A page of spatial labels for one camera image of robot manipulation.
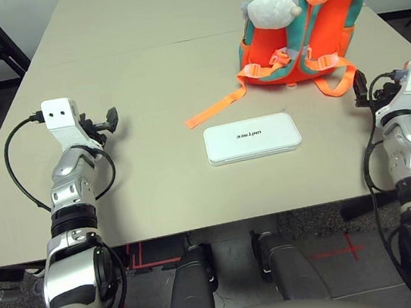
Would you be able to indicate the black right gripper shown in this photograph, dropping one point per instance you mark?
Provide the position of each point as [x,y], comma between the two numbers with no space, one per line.
[384,92]

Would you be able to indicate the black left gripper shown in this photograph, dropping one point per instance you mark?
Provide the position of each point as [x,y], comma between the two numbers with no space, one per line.
[93,129]

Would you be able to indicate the orange and teal backpack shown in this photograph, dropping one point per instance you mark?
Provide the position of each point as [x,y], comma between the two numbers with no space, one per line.
[338,9]

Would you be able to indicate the grey plush whale toy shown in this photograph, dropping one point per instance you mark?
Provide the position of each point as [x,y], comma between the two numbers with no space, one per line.
[269,9]

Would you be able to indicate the white rectangular power bank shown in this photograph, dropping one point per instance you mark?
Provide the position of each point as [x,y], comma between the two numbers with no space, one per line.
[254,147]

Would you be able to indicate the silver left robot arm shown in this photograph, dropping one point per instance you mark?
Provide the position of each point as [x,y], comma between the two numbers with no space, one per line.
[67,181]

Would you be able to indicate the red tape lines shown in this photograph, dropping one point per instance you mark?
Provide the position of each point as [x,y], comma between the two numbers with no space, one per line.
[155,263]

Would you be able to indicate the red tape cross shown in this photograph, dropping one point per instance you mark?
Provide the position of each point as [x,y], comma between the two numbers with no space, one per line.
[353,249]

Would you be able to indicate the grey left robot leg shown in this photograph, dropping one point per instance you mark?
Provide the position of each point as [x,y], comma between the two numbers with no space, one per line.
[190,290]

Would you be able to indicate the grey robot leg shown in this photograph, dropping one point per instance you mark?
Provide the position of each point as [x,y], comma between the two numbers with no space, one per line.
[291,272]
[190,290]

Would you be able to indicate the grey right robot leg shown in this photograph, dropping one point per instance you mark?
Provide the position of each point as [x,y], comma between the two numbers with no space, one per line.
[291,272]

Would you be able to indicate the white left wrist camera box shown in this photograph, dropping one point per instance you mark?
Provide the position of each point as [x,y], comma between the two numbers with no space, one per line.
[56,113]

